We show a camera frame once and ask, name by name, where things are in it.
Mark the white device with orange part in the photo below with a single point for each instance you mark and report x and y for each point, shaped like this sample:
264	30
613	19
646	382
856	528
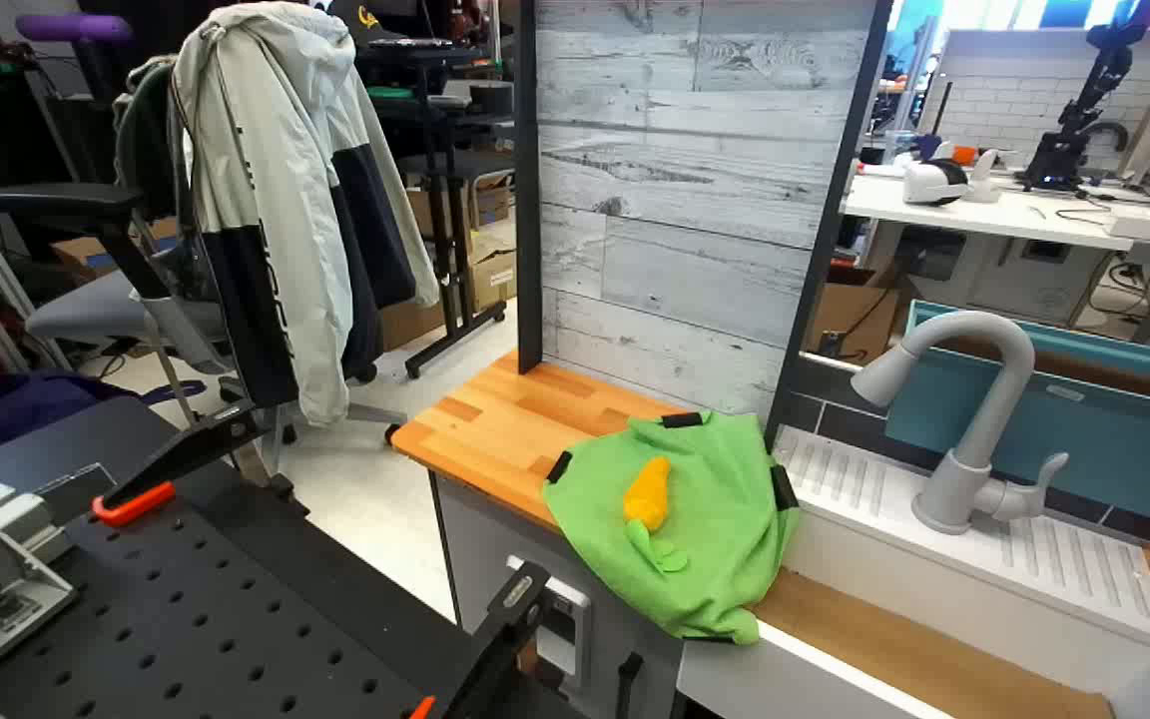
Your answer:
940	181

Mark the black bar clamp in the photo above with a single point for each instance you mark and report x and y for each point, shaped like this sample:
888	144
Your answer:
510	639

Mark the black background robot arm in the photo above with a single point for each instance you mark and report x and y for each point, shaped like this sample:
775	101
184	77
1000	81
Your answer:
1068	133

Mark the grey office chair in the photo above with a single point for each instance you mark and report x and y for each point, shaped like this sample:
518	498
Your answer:
99	306

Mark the black perforated workbench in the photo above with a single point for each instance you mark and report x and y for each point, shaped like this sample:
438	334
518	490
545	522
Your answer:
200	611

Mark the white sink drainboard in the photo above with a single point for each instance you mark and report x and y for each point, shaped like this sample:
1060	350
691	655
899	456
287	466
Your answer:
1078	559

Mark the grey kitchen faucet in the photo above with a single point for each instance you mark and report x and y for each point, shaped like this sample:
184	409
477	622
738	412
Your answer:
1000	386

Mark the white lab table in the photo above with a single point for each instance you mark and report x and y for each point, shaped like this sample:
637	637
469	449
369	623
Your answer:
1000	212

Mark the teal panel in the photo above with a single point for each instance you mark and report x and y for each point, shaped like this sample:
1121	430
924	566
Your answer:
1108	440

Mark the orange carrot plush toy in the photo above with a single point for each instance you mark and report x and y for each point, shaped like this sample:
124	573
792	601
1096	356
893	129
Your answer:
646	494

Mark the grey wood backsplash panel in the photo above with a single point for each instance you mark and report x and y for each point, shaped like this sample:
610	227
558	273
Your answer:
698	201

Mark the purple padded seat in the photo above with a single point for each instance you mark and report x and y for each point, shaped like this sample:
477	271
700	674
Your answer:
75	27

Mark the green towel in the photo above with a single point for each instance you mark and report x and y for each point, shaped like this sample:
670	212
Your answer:
719	531

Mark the white and navy jacket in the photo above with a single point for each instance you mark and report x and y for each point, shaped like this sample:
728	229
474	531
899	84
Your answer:
271	160

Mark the brown cardboard box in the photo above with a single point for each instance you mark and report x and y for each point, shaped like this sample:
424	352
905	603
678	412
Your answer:
856	320

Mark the white counter cabinet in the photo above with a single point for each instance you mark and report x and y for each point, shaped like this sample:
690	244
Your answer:
482	559

